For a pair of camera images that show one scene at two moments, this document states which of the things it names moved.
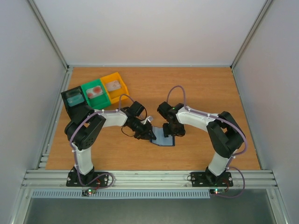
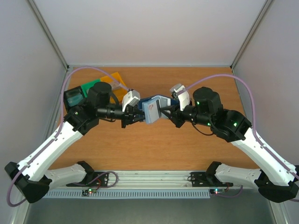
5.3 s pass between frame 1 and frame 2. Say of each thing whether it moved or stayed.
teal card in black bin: stayed
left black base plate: stayed
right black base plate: stayed
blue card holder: moved
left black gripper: moved
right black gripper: moved
